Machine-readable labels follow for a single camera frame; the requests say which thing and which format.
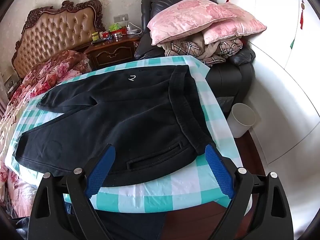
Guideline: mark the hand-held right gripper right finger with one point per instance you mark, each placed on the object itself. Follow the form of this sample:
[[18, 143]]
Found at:
[[220, 172]]

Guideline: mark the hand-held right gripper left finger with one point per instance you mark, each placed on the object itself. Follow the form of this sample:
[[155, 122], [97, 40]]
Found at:
[[100, 173]]

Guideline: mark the black pants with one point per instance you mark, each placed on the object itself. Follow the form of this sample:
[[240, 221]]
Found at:
[[112, 120]]

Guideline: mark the teal checkered tablecloth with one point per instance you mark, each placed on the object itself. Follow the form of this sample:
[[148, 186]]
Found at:
[[175, 187]]

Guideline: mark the white waste bin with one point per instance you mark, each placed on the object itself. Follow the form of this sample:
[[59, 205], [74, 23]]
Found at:
[[241, 125]]

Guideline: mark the black leather armchair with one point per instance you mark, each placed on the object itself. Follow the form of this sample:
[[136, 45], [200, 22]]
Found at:
[[225, 80]]

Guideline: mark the white wardrobe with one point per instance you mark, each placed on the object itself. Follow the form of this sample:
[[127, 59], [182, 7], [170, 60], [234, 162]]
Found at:
[[287, 80]]

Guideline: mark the red floral bedspread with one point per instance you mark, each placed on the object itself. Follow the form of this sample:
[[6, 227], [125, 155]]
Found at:
[[57, 62]]

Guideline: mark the dark wooden nightstand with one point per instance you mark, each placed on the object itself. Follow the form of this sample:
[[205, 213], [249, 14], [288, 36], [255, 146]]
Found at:
[[112, 52]]

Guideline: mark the beige plaid blanket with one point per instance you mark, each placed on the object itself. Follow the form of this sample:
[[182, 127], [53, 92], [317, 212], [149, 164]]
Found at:
[[195, 48]]

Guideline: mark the yellow-lidded jar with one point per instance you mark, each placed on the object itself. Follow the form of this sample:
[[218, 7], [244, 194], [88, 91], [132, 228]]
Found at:
[[95, 37]]

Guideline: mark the small pink floral pillow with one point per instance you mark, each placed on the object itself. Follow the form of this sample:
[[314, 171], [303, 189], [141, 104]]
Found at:
[[237, 28]]

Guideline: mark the white power strip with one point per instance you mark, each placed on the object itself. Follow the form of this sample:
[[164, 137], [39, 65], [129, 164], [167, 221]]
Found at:
[[133, 32]]

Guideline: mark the green tissue pack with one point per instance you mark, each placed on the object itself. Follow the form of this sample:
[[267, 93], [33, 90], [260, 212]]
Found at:
[[115, 26]]

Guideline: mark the tufted leather headboard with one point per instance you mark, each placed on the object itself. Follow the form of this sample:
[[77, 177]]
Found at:
[[55, 32]]

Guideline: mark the large pink floral pillow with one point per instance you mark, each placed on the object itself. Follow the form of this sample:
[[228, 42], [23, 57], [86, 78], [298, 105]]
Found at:
[[180, 22]]

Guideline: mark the red tassel ornament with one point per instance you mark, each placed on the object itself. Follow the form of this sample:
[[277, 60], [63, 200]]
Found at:
[[302, 17]]

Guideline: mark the white wall socket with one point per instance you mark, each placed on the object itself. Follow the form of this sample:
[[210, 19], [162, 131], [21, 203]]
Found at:
[[121, 18]]

